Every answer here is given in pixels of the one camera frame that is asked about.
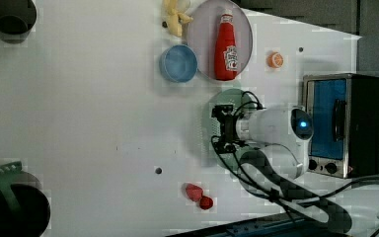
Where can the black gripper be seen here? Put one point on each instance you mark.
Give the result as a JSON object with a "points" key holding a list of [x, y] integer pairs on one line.
{"points": [[228, 138]]}

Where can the mint green plastic strainer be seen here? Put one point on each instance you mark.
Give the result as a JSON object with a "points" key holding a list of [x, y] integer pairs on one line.
{"points": [[243, 102]]}

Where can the pink toy strawberry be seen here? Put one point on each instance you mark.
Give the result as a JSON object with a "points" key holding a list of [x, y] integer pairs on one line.
{"points": [[194, 193]]}

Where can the red ketchup bottle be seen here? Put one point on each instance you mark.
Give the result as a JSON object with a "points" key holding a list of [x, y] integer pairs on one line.
{"points": [[226, 55]]}

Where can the blue bowl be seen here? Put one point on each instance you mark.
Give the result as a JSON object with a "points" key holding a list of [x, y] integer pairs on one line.
{"points": [[178, 63]]}

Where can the orange slice toy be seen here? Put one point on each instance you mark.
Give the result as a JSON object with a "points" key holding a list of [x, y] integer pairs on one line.
{"points": [[275, 60]]}

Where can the grey round plate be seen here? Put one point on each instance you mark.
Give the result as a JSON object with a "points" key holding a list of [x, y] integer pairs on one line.
{"points": [[203, 31]]}

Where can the silver black toaster oven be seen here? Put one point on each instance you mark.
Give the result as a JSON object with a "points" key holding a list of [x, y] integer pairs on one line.
{"points": [[345, 112]]}

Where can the yellow toy banana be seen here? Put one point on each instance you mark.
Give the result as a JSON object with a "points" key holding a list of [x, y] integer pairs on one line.
{"points": [[175, 16]]}

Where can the green plastic rack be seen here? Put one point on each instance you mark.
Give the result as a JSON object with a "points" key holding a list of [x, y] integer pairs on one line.
{"points": [[8, 173]]}

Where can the blue metal frame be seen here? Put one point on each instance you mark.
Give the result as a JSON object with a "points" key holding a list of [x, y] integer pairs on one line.
{"points": [[278, 225]]}

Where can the black cylinder post bottom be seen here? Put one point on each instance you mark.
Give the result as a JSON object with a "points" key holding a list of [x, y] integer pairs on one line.
{"points": [[30, 218]]}

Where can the black cylinder post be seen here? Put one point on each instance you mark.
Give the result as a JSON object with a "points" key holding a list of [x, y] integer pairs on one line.
{"points": [[30, 218], [17, 16]]}

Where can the black cylinder post top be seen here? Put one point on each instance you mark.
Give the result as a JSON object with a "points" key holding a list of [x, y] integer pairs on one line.
{"points": [[17, 16]]}

